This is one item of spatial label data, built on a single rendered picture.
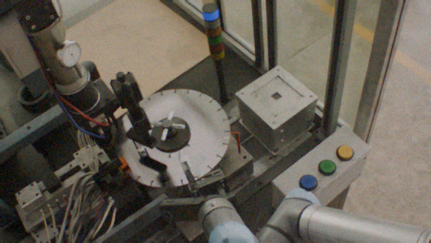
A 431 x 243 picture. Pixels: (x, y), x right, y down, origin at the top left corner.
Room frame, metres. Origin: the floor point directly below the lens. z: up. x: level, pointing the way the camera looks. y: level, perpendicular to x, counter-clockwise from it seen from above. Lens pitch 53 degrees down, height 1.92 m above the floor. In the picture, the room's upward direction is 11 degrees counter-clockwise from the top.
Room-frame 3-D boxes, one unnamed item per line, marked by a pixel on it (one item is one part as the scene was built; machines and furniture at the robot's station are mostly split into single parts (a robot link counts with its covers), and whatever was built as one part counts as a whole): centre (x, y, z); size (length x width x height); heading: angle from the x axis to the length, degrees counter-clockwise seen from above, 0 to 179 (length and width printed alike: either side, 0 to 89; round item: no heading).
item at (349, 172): (0.56, -0.26, 0.82); 0.28 x 0.11 x 0.15; 118
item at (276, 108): (0.82, -0.18, 0.82); 0.18 x 0.18 x 0.15; 28
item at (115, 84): (0.66, 0.19, 1.17); 0.06 x 0.05 x 0.20; 109
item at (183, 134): (0.71, 0.14, 0.96); 0.11 x 0.11 x 0.03
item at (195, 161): (0.53, 0.07, 1.08); 0.09 x 0.06 x 0.03; 13
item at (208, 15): (0.97, -0.03, 1.14); 0.05 x 0.04 x 0.03; 28
